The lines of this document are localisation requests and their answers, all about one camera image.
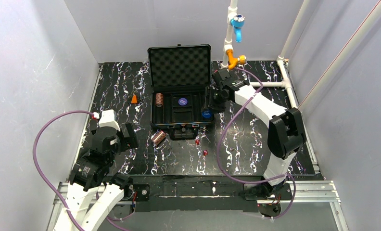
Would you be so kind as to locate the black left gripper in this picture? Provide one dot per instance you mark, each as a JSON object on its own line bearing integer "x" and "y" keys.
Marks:
{"x": 130, "y": 136}

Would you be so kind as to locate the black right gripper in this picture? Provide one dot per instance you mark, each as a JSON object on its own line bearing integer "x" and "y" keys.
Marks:
{"x": 209, "y": 100}

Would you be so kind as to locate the blue small blind button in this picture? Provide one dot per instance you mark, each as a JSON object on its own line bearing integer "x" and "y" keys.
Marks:
{"x": 206, "y": 113}

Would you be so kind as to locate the orange black chip stack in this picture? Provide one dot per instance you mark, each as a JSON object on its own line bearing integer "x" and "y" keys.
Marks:
{"x": 158, "y": 137}

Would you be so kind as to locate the purple small blind button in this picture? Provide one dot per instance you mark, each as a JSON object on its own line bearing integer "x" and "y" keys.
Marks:
{"x": 183, "y": 102}

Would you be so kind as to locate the orange black chip roll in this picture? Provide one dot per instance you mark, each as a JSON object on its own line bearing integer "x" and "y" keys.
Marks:
{"x": 159, "y": 100}

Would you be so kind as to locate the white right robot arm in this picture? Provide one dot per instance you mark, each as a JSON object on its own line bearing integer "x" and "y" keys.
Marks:
{"x": 286, "y": 132}

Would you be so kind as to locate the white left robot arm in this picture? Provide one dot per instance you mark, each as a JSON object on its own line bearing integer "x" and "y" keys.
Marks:
{"x": 90, "y": 197}

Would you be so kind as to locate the black poker set case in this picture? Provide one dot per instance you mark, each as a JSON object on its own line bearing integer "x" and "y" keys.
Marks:
{"x": 180, "y": 72}

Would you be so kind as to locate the orange brass valve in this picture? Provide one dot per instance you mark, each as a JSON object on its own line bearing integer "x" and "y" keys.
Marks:
{"x": 234, "y": 61}

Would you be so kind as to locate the orange black small clip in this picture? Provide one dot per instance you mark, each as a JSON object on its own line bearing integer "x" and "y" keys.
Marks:
{"x": 134, "y": 99}

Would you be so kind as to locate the blue valve handle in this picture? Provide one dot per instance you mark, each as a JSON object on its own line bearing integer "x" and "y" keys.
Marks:
{"x": 238, "y": 22}

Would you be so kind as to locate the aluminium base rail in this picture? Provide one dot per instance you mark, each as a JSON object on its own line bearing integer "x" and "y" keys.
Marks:
{"x": 214, "y": 194}

